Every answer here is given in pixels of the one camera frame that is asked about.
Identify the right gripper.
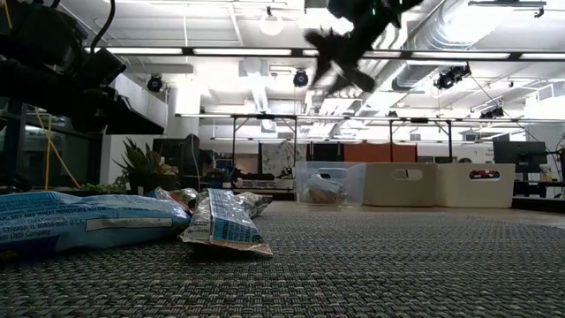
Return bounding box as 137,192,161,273
304,17,389,95

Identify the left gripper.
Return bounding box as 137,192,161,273
65,47,167,136

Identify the purple green Chewy bar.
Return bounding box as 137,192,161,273
151,185,200,209

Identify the blue Quaker granola bar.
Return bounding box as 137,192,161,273
310,171,339,186
0,189,193,254
178,187,275,257

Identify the brown green Chewy bar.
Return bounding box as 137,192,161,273
307,183,349,205

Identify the silver green granola bar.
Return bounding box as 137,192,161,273
237,190,275,219

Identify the black monitor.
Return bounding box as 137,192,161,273
493,140,548,174
152,137,201,169

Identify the potted succulent plant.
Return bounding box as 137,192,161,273
75,137,180,197

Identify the dark glass cabinet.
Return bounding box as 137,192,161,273
0,99,103,193

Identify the round globe ceiling light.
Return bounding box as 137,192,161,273
259,11,285,37

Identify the black overhead light beam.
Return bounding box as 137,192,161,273
83,45,565,63

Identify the orange partition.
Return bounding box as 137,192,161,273
342,141,418,163

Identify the clear plastic bin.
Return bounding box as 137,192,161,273
294,160,369,207

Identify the grey plastic bin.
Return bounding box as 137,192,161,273
365,162,439,208

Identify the white plastic bin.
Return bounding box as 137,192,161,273
435,163,516,209

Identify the grey woven placemat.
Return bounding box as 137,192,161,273
0,207,565,318

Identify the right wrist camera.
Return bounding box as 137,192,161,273
327,0,380,21

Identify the black background station frame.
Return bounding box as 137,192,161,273
175,113,565,165

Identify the yellow cable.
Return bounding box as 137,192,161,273
34,108,81,191

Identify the black ceiling camera cluster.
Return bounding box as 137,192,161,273
479,106,506,120
433,63,473,91

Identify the silver ventilation duct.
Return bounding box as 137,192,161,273
308,0,513,102

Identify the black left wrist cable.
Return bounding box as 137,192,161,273
89,0,117,57

